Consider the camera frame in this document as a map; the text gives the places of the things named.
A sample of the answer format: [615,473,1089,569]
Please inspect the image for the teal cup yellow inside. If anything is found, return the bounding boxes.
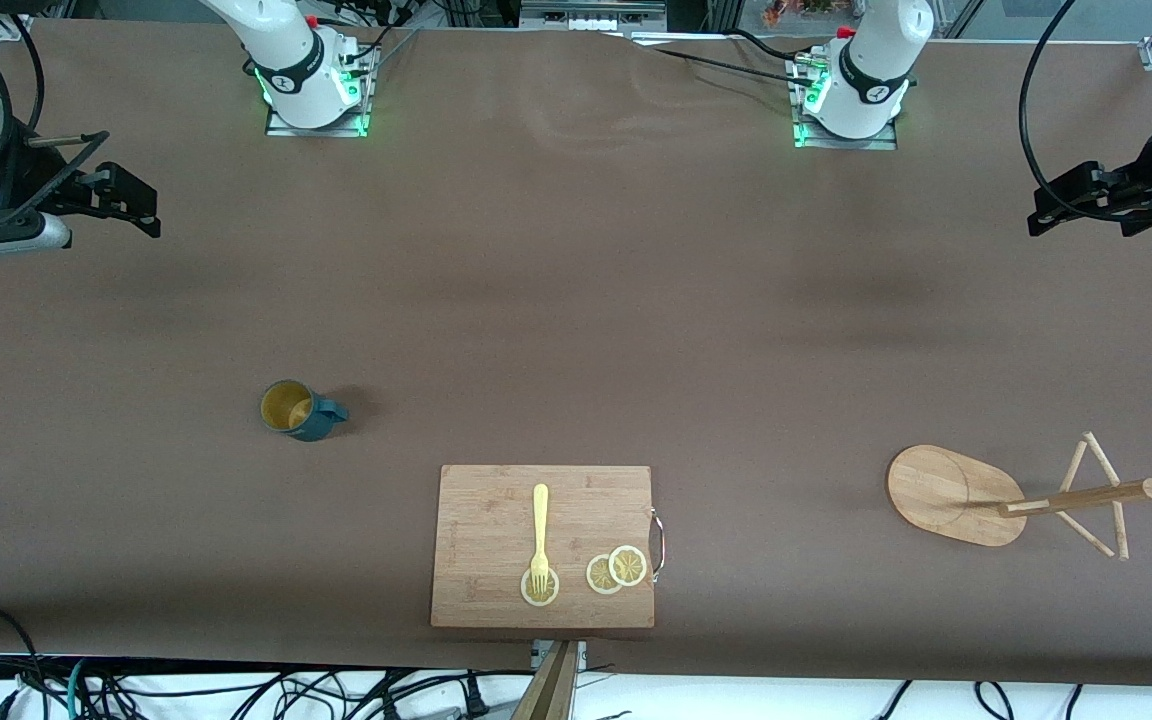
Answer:
[259,379,350,443]

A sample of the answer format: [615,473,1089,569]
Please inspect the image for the wooden mug rack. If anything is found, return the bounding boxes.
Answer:
[886,431,1152,562]

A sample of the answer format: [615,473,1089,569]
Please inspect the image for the brown table cover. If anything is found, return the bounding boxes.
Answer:
[0,20,1152,689]

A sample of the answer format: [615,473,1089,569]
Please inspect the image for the wooden cutting board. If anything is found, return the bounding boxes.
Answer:
[430,464,667,630]

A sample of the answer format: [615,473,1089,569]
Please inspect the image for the grey power strip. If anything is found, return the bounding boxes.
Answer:
[519,0,668,31]

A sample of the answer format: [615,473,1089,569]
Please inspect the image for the yellow plastic fork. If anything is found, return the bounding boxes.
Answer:
[529,484,551,598]

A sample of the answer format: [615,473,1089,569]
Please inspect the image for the lemon slice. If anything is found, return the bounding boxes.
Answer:
[607,544,648,588]
[520,566,561,608]
[586,553,627,596]

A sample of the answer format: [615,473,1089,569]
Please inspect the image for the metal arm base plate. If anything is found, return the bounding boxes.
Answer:
[265,40,377,138]
[791,55,899,151]

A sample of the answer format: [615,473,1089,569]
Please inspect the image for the black base cable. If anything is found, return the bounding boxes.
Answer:
[654,46,819,87]
[339,22,423,81]
[729,27,819,64]

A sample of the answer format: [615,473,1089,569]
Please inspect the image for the teal floor cable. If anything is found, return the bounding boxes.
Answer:
[64,658,93,720]

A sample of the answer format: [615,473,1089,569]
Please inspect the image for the metal post bracket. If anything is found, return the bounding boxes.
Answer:
[532,640,588,673]

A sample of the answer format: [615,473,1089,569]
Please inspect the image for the wooden camera post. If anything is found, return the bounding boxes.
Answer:
[510,640,580,720]

